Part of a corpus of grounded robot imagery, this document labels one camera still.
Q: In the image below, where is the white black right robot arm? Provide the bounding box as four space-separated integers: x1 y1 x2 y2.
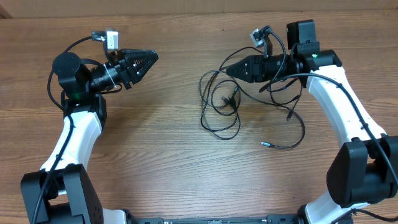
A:
226 20 397 223

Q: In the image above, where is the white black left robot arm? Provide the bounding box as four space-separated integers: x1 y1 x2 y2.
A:
21 49 159 223

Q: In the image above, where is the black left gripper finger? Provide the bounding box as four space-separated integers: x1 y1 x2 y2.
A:
117 49 155 62
130 52 159 84

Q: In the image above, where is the black USB-C cable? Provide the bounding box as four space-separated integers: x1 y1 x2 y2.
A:
217 46 306 150

